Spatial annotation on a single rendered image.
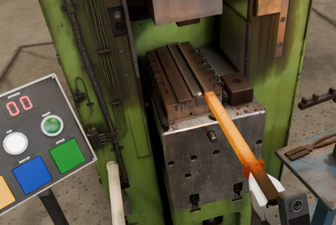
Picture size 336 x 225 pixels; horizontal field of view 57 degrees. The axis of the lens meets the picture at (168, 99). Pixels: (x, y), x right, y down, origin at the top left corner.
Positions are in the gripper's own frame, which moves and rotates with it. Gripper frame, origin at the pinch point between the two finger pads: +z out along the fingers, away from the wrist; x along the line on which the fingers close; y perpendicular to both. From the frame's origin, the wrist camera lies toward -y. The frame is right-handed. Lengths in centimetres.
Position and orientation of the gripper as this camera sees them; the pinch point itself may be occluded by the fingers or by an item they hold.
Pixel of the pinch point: (257, 173)
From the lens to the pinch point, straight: 73.0
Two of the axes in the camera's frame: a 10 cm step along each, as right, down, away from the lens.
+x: 9.7, -2.0, 1.3
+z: -2.2, -5.8, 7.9
